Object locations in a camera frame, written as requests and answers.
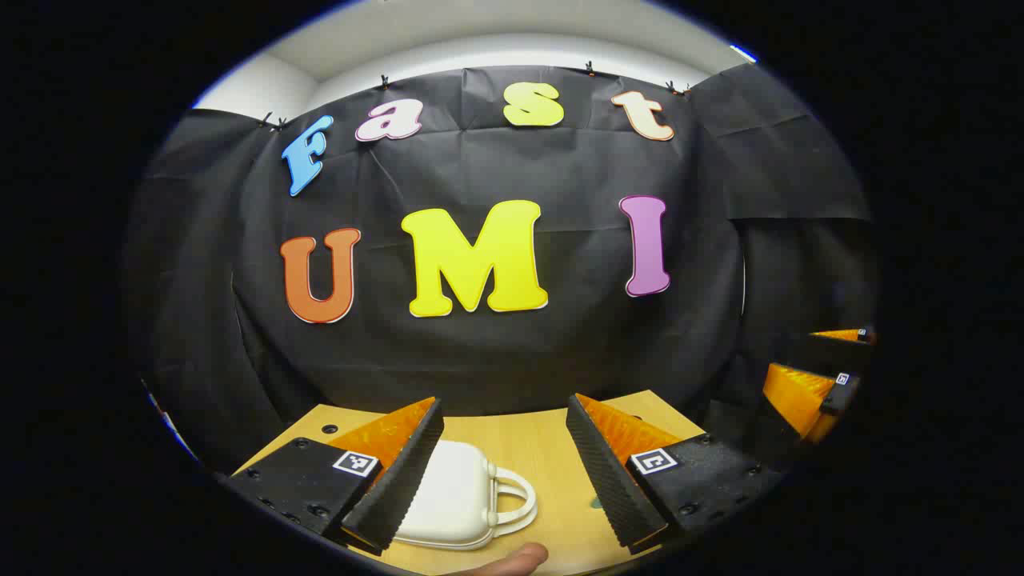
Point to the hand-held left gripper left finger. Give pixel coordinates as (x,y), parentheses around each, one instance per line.
(404,480)

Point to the black backdrop cloth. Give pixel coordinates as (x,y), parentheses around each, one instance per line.
(512,352)

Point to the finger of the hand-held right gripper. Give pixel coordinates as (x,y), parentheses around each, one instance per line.
(796,392)
(840,346)

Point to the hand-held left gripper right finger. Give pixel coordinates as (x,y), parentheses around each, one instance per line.
(608,480)

